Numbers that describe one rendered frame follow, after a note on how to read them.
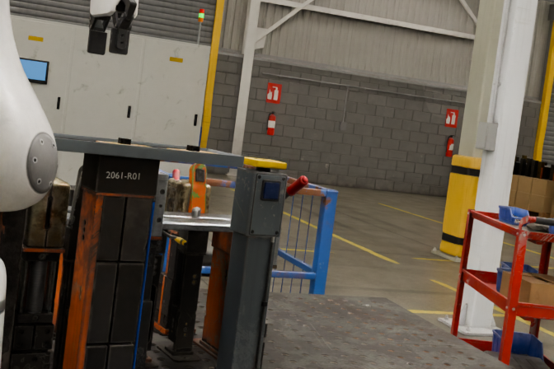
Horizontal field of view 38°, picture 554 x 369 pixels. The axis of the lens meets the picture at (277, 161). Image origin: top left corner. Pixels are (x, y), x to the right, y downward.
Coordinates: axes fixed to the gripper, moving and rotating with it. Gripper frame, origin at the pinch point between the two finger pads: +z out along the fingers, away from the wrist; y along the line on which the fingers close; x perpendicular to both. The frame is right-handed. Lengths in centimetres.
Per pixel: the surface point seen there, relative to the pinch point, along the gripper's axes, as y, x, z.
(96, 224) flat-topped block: -13.9, 4.4, 28.0
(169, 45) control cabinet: 719, -382, -70
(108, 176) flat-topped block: -14.5, 3.6, 20.5
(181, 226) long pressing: 11.3, -24.8, 31.8
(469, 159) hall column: 430, -594, 18
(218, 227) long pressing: 10.5, -33.1, 31.8
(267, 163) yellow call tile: -16.1, -24.6, 16.2
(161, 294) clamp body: 38, -37, 53
